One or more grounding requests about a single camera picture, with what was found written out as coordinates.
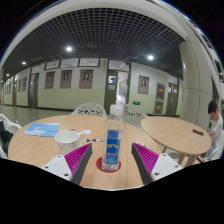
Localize clear blue-labelled water bottle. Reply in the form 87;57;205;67
101;104;127;173

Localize white plastic lattice chair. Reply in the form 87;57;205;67
0;113;23;159
69;102;108;118
122;103;150;129

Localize light blue booklet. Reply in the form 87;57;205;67
23;121;61;138

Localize flat round red coaster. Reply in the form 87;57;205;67
95;156;122;174

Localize person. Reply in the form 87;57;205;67
203;99;224;158

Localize round wooden table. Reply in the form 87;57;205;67
139;115;213;168

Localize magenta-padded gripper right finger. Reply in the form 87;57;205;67
130;142;184;186

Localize white cup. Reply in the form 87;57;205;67
54;129;85;156

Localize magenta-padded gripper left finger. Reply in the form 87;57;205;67
41;142;94;186

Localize round ceiling lights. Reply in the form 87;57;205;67
20;45;155;66

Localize red wall poster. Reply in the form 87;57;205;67
156;83;166;101

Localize black phone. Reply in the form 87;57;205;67
192;128;205;137

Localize framed wall portraits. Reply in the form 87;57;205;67
16;69;150;96

